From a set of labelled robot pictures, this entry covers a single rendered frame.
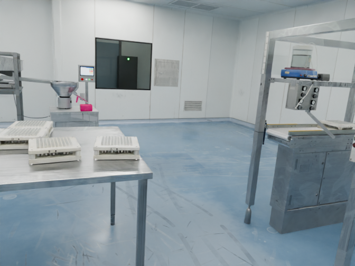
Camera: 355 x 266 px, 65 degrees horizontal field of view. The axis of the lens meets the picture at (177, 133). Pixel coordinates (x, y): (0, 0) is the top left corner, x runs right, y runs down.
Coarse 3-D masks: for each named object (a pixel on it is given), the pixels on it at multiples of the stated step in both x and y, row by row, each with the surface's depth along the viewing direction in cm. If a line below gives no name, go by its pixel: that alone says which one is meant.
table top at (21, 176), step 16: (64, 128) 215; (80, 128) 219; (96, 128) 222; (112, 128) 226; (80, 144) 176; (0, 160) 139; (16, 160) 140; (80, 160) 146; (96, 160) 147; (112, 160) 149; (128, 160) 150; (0, 176) 120; (16, 176) 121; (32, 176) 122; (48, 176) 123; (64, 176) 124; (80, 176) 125; (96, 176) 126; (112, 176) 129; (128, 176) 132; (144, 176) 135
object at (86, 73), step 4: (80, 68) 402; (84, 68) 404; (88, 68) 407; (92, 68) 409; (80, 72) 403; (84, 72) 406; (88, 72) 408; (92, 72) 411; (80, 76) 405; (84, 76) 407; (88, 76) 410; (92, 76) 412; (80, 80) 406; (84, 80) 408; (88, 80) 411; (92, 80) 413
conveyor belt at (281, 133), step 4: (272, 128) 246; (276, 128) 248; (280, 128) 249; (284, 128) 250; (288, 128) 251; (292, 128) 252; (296, 128) 254; (300, 128) 255; (304, 128) 256; (308, 128) 257; (312, 128) 259; (316, 128) 260; (320, 128) 261; (268, 132) 243; (272, 132) 238; (276, 132) 234; (280, 132) 231; (284, 132) 231; (276, 136) 234; (280, 136) 229; (284, 136) 225; (288, 136) 222; (288, 140) 223
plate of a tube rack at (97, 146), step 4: (100, 136) 169; (96, 140) 159; (100, 140) 160; (104, 140) 160; (132, 140) 164; (136, 140) 165; (96, 144) 152; (100, 144) 152; (136, 144) 157; (96, 148) 147; (100, 148) 147; (104, 148) 148; (108, 148) 148; (112, 148) 148; (116, 148) 149; (120, 148) 149; (124, 148) 150; (128, 148) 150; (132, 148) 151; (136, 148) 151
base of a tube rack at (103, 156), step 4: (100, 152) 154; (116, 152) 155; (96, 156) 148; (100, 156) 148; (104, 156) 149; (108, 156) 149; (112, 156) 150; (116, 156) 150; (120, 156) 150; (124, 156) 151; (128, 156) 151; (132, 156) 152; (136, 156) 152
